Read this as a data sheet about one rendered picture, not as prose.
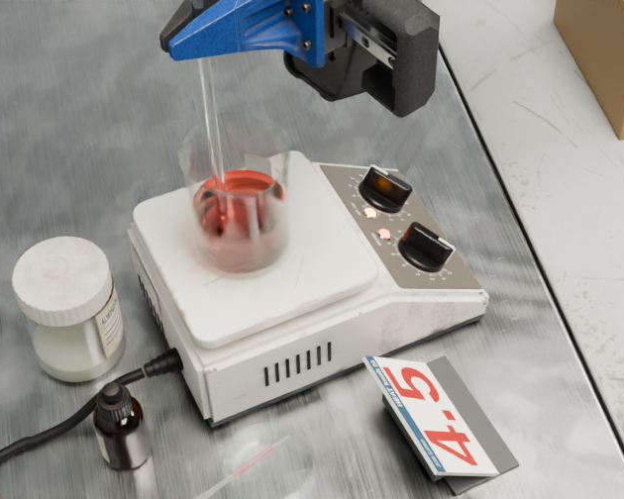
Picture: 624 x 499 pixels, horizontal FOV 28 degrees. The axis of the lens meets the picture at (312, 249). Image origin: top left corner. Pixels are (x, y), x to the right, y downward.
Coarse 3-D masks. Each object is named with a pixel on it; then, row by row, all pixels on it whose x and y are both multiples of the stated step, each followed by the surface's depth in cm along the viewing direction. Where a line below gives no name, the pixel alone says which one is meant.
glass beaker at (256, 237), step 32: (192, 128) 71; (224, 128) 72; (256, 128) 72; (192, 160) 72; (224, 160) 74; (256, 160) 74; (288, 160) 69; (192, 192) 69; (224, 192) 67; (288, 192) 71; (192, 224) 72; (224, 224) 70; (256, 224) 70; (288, 224) 73; (224, 256) 72; (256, 256) 72
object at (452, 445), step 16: (384, 368) 76; (400, 368) 77; (416, 368) 78; (400, 384) 76; (416, 384) 77; (432, 384) 78; (416, 400) 75; (432, 400) 76; (416, 416) 74; (432, 416) 75; (448, 416) 76; (432, 432) 73; (448, 432) 75; (464, 432) 76; (432, 448) 72; (448, 448) 73; (464, 448) 74; (448, 464) 72; (464, 464) 73; (480, 464) 74
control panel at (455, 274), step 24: (336, 168) 83; (360, 168) 85; (336, 192) 81; (360, 192) 82; (360, 216) 80; (384, 216) 81; (408, 216) 83; (384, 240) 79; (384, 264) 77; (408, 264) 78; (456, 264) 81; (408, 288) 76; (432, 288) 77; (456, 288) 79; (480, 288) 80
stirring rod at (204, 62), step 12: (192, 0) 60; (192, 12) 61; (204, 60) 63; (204, 72) 64; (204, 84) 65; (204, 96) 65; (216, 120) 67; (216, 132) 67; (216, 144) 68; (216, 156) 69; (216, 168) 70; (216, 180) 70
